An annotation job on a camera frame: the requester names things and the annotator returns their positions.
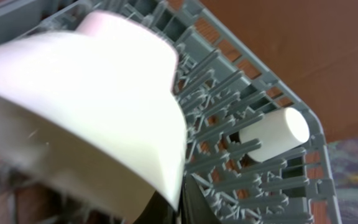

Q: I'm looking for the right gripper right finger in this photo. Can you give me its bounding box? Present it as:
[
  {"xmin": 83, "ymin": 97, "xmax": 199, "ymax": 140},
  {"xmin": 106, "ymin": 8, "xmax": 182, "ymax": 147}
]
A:
[{"xmin": 181, "ymin": 174, "xmax": 221, "ymax": 224}]

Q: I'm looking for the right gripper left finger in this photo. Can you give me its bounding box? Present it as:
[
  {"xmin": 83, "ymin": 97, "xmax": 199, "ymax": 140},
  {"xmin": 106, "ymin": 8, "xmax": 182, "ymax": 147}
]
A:
[{"xmin": 133, "ymin": 191, "xmax": 178, "ymax": 224}]

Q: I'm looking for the pink bowl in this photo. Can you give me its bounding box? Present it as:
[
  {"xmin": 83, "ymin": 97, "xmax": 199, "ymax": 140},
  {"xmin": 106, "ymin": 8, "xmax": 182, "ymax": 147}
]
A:
[{"xmin": 0, "ymin": 11, "xmax": 186, "ymax": 220}]

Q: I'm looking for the white cup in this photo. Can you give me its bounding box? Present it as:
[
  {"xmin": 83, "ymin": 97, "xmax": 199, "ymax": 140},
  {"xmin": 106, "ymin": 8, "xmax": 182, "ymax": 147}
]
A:
[{"xmin": 239, "ymin": 107, "xmax": 310, "ymax": 162}]

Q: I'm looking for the grey dishwasher rack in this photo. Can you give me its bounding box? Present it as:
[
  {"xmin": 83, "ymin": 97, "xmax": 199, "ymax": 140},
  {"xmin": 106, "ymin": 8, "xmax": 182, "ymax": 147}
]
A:
[{"xmin": 0, "ymin": 0, "xmax": 341, "ymax": 223}]

